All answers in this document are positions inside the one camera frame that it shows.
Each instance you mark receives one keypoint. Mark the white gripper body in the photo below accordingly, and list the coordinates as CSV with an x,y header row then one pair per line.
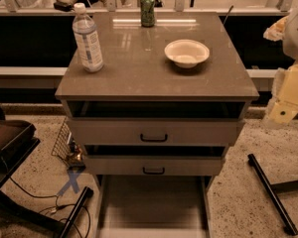
x,y
296,37

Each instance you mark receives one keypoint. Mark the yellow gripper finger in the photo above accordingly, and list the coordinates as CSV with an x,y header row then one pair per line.
x,y
281,112

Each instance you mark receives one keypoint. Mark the clear plastic water bottle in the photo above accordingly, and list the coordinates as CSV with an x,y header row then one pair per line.
x,y
86,37

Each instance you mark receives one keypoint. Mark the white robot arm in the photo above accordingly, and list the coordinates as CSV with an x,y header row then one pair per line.
x,y
286,31

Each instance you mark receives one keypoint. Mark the grey drawer cabinet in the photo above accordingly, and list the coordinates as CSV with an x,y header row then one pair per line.
x,y
138,81

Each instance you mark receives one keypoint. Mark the open bottom drawer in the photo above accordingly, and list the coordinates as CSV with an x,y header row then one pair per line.
x,y
153,207

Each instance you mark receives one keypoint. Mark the black stand leg right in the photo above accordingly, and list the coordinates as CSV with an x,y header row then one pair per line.
x,y
273,190

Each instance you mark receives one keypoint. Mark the black stand leg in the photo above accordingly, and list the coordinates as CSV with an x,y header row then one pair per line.
x,y
273,190
70,221

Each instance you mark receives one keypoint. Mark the white paper bowl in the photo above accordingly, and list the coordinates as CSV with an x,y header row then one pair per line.
x,y
187,53

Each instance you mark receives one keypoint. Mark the green soda can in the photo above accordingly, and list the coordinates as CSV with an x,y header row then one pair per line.
x,y
147,13

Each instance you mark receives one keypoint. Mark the black stand leg left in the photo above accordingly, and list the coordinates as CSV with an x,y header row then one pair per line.
x,y
70,221

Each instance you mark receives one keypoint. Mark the blue tape cross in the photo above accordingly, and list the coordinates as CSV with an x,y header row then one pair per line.
x,y
73,174

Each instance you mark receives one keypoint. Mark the black device on ledge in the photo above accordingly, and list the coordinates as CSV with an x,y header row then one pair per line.
x,y
63,6

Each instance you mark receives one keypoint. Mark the dark tray on stand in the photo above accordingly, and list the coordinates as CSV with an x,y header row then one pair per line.
x,y
16,138

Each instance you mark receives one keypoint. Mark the middle drawer with handle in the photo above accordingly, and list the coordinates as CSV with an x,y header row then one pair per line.
x,y
157,166

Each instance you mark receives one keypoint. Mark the drawer with handle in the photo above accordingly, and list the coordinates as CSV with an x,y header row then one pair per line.
x,y
157,166
137,132

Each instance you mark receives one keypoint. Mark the top drawer with handle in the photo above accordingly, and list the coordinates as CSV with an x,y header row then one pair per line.
x,y
137,132

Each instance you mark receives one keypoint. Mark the wire mesh basket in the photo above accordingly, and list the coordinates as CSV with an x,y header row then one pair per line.
x,y
66,149

